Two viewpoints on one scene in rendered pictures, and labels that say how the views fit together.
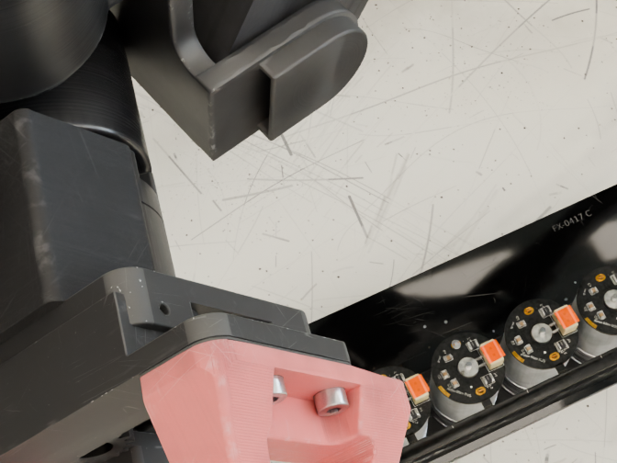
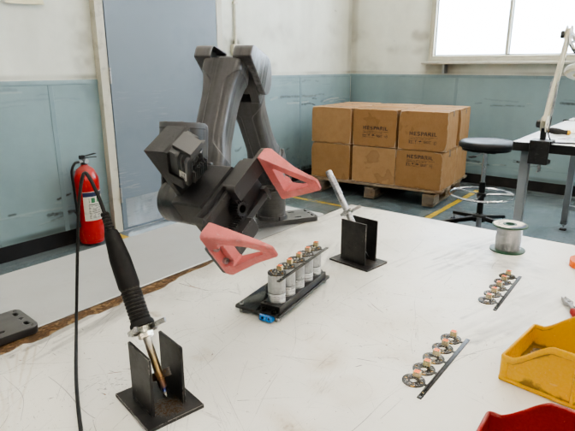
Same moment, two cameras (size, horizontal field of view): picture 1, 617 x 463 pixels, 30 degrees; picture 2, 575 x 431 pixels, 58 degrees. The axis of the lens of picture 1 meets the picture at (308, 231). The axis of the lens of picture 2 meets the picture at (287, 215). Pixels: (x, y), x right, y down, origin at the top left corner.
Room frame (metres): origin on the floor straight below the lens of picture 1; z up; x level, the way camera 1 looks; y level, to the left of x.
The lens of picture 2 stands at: (-0.38, 0.43, 1.08)
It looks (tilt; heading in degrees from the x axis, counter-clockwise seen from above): 16 degrees down; 315
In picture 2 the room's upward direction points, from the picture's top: straight up
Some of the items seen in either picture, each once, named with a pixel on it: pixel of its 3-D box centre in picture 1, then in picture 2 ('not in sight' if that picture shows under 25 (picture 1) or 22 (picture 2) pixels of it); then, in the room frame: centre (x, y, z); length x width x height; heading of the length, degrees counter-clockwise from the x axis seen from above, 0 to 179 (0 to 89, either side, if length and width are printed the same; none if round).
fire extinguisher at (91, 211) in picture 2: not in sight; (88, 198); (2.67, -0.90, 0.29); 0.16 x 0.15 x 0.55; 97
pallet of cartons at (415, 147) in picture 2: not in sight; (388, 148); (2.19, -3.42, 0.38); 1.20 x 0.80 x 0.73; 13
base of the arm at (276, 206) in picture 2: not in sight; (271, 203); (0.42, -0.32, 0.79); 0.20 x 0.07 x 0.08; 68
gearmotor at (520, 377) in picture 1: (532, 354); (296, 274); (0.11, -0.07, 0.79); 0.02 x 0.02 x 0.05
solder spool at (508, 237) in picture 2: not in sight; (508, 236); (-0.03, -0.50, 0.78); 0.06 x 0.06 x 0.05
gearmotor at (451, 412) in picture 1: (464, 386); (287, 281); (0.10, -0.05, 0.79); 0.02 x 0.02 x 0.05
